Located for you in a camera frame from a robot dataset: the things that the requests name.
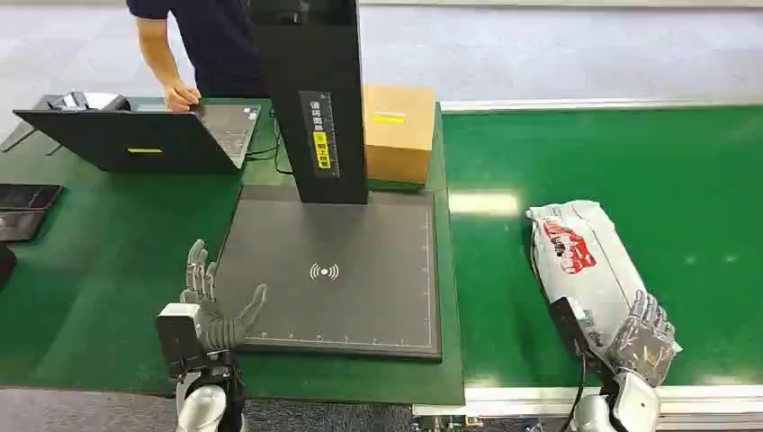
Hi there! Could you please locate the person's hand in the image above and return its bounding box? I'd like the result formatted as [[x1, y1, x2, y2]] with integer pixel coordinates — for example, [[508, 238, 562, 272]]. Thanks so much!
[[162, 80, 202, 113]]

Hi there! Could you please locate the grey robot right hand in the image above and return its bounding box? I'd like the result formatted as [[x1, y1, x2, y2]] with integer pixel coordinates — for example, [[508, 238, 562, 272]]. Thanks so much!
[[606, 289, 678, 389]]

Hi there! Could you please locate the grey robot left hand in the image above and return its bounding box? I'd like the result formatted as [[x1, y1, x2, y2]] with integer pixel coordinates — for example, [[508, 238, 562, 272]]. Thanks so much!
[[179, 239, 269, 354]]

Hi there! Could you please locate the white plastic parcel bag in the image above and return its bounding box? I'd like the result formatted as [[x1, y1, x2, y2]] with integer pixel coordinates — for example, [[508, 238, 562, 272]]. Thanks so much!
[[525, 200, 685, 366]]

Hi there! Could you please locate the person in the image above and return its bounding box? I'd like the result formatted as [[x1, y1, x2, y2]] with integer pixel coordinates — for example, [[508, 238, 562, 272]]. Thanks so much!
[[125, 0, 269, 113]]

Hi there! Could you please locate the black laptop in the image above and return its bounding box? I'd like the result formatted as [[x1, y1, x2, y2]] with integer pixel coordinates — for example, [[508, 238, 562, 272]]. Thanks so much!
[[12, 103, 263, 176]]

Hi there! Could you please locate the silver grey device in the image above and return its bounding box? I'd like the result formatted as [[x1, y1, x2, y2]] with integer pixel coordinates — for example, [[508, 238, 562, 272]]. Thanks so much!
[[46, 90, 131, 113]]

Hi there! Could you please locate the green table mat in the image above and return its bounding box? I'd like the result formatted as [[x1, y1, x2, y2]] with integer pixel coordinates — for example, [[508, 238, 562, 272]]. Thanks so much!
[[0, 97, 467, 408]]

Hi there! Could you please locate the black scanner column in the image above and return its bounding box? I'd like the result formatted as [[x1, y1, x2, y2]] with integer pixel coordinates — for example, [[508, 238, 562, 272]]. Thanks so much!
[[243, 0, 370, 206]]

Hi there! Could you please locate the green conveyor belt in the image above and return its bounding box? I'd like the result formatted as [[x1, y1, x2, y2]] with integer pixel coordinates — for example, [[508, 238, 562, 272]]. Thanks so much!
[[441, 105, 763, 390]]

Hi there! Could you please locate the dark grey flat device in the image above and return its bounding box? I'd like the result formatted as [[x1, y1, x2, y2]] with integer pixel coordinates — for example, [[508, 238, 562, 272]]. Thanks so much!
[[0, 210, 49, 244]]

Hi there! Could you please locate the brown cardboard box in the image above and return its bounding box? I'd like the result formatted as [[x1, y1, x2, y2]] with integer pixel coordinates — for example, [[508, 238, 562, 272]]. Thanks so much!
[[362, 82, 437, 186]]

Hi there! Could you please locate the black rounded object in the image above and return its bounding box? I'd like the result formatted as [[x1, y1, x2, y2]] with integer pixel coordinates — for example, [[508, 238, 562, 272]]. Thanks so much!
[[0, 243, 18, 292]]

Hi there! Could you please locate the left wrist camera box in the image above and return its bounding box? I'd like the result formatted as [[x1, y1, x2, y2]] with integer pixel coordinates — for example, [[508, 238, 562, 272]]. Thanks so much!
[[155, 302, 205, 379]]

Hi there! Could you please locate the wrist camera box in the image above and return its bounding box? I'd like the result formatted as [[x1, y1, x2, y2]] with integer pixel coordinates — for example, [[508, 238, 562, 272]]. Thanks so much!
[[155, 302, 205, 379], [547, 296, 598, 360]]

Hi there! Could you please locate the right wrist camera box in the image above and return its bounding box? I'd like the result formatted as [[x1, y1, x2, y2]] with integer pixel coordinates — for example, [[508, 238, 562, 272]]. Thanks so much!
[[547, 296, 598, 360]]

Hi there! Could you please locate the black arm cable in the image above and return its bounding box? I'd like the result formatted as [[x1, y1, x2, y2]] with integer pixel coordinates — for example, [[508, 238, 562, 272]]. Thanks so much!
[[559, 351, 589, 432]]

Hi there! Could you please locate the black scanner cable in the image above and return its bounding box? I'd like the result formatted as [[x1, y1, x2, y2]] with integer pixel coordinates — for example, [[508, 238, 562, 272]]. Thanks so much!
[[245, 118, 294, 176]]

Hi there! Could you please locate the dark scanner base plate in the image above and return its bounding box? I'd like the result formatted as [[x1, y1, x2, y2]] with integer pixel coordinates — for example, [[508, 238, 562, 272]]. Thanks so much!
[[215, 184, 444, 363]]

